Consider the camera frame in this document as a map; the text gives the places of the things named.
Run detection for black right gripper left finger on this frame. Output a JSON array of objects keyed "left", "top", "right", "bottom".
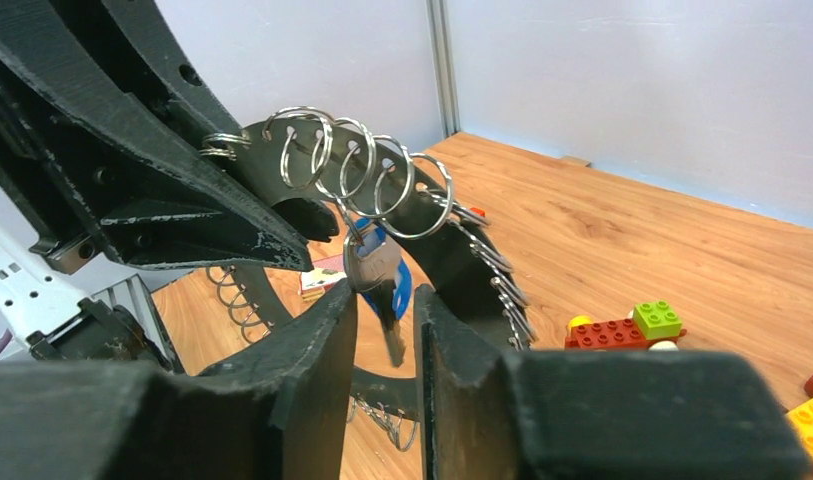
[{"left": 0, "top": 281, "right": 357, "bottom": 479}]

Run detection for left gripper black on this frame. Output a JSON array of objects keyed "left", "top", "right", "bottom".
[{"left": 0, "top": 1, "right": 339, "bottom": 270}]

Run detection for red playing card deck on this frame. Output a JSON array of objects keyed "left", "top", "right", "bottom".
[{"left": 298, "top": 254, "right": 347, "bottom": 302}]

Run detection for red yellow toy brick car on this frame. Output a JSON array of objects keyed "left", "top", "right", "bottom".
[{"left": 564, "top": 300, "right": 688, "bottom": 351}]

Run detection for blue key tag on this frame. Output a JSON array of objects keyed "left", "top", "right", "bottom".
[{"left": 341, "top": 217, "right": 415, "bottom": 369}]

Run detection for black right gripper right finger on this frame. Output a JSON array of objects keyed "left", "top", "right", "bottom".
[{"left": 413, "top": 286, "right": 811, "bottom": 479}]

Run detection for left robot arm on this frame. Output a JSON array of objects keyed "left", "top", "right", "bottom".
[{"left": 0, "top": 1, "right": 338, "bottom": 371}]

